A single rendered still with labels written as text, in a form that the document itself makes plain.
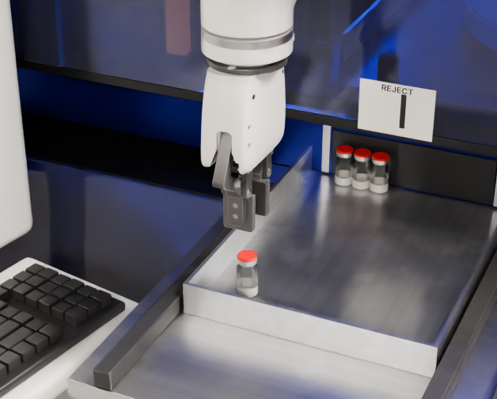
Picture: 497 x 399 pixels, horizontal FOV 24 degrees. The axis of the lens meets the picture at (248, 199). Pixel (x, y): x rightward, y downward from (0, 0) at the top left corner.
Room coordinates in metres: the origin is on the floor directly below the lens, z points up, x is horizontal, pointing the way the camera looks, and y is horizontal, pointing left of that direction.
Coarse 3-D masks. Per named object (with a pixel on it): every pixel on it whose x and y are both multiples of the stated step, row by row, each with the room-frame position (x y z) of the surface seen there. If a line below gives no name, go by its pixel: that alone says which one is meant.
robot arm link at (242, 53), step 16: (208, 32) 0.97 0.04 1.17; (288, 32) 0.97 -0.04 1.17; (208, 48) 0.97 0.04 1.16; (224, 48) 0.96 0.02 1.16; (240, 48) 0.95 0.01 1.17; (256, 48) 0.95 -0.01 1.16; (272, 48) 0.96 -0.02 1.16; (288, 48) 0.97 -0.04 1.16; (240, 64) 0.95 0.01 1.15; (256, 64) 0.95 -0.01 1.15
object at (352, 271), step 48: (288, 192) 1.20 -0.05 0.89; (336, 192) 1.21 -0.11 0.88; (384, 192) 1.21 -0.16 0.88; (240, 240) 1.07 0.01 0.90; (288, 240) 1.10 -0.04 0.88; (336, 240) 1.10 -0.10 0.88; (384, 240) 1.10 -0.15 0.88; (432, 240) 1.10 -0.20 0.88; (480, 240) 1.10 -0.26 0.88; (192, 288) 0.95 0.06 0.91; (288, 288) 1.00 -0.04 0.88; (336, 288) 1.00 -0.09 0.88; (384, 288) 1.00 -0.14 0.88; (432, 288) 1.00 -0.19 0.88; (288, 336) 0.91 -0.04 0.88; (336, 336) 0.89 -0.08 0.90; (384, 336) 0.87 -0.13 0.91; (432, 336) 0.92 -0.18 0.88
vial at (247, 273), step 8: (240, 264) 0.98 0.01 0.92; (248, 264) 0.98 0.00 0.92; (256, 264) 0.99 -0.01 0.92; (240, 272) 0.98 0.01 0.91; (248, 272) 0.98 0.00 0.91; (256, 272) 0.99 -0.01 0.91; (240, 280) 0.98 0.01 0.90; (248, 280) 0.98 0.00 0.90; (256, 280) 0.99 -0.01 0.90; (240, 288) 0.98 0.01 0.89; (248, 288) 0.98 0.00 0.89; (256, 288) 0.99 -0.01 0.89; (248, 296) 0.98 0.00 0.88
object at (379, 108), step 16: (368, 80) 1.16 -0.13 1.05; (368, 96) 1.15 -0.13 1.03; (384, 96) 1.15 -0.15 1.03; (400, 96) 1.14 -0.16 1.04; (416, 96) 1.13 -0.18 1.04; (432, 96) 1.13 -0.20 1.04; (368, 112) 1.15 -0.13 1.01; (384, 112) 1.15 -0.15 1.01; (416, 112) 1.13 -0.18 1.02; (432, 112) 1.12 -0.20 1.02; (368, 128) 1.15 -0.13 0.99; (384, 128) 1.15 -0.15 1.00; (400, 128) 1.14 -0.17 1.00; (416, 128) 1.13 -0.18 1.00; (432, 128) 1.12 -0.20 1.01
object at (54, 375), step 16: (16, 272) 1.15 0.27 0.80; (64, 272) 1.15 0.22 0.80; (96, 288) 1.12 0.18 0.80; (128, 304) 1.09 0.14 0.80; (112, 320) 1.05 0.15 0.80; (96, 336) 1.02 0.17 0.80; (80, 352) 0.99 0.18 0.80; (48, 368) 0.97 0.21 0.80; (64, 368) 0.97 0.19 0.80; (32, 384) 0.94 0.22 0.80; (48, 384) 0.95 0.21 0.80; (64, 384) 0.96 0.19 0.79
